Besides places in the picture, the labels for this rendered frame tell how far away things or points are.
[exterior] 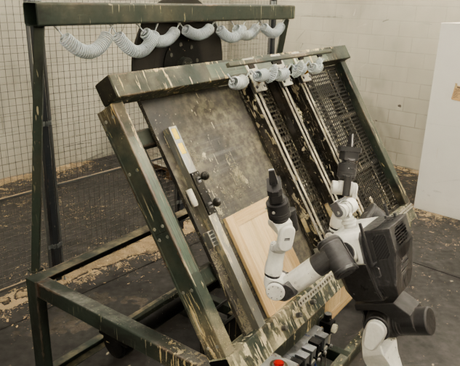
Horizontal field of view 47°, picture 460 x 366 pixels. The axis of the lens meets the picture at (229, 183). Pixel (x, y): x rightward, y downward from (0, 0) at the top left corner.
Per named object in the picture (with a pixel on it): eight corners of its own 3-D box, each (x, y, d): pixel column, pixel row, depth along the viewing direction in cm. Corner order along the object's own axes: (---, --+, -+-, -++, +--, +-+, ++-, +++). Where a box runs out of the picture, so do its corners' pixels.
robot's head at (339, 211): (357, 210, 222) (348, 194, 223) (347, 217, 216) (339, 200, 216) (345, 216, 226) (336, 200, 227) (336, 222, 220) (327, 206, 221)
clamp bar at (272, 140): (320, 271, 280) (360, 261, 265) (227, 67, 282) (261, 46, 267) (329, 264, 288) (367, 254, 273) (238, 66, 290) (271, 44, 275)
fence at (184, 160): (253, 330, 230) (259, 328, 228) (162, 131, 232) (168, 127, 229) (259, 324, 234) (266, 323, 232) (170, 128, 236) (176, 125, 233)
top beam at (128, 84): (104, 108, 213) (118, 97, 206) (94, 85, 213) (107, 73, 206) (339, 64, 382) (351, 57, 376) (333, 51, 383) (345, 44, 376)
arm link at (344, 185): (354, 172, 257) (351, 195, 258) (332, 169, 257) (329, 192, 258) (359, 173, 246) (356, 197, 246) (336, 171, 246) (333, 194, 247)
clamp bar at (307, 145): (343, 253, 302) (380, 242, 286) (256, 64, 304) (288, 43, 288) (350, 247, 309) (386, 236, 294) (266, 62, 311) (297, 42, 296)
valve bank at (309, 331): (297, 412, 227) (301, 365, 219) (269, 398, 235) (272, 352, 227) (346, 354, 266) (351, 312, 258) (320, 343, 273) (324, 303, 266)
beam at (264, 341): (219, 388, 214) (239, 386, 207) (207, 361, 215) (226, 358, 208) (402, 221, 384) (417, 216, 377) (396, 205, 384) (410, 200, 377)
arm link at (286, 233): (272, 216, 209) (266, 246, 214) (282, 226, 201) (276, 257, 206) (286, 216, 211) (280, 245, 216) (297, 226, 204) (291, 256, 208)
